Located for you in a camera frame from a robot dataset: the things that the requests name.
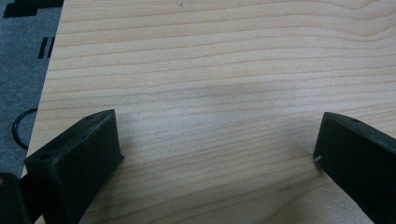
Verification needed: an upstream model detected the grey patterned carpet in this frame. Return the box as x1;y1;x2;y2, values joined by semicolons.
0;0;65;179

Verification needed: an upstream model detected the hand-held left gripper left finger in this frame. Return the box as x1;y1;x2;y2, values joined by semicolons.
23;108;125;224

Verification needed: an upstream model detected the black ring on floor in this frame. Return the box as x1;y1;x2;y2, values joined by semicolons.
11;107;38;151

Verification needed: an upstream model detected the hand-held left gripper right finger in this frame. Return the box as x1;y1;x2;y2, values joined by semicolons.
313;111;396;224

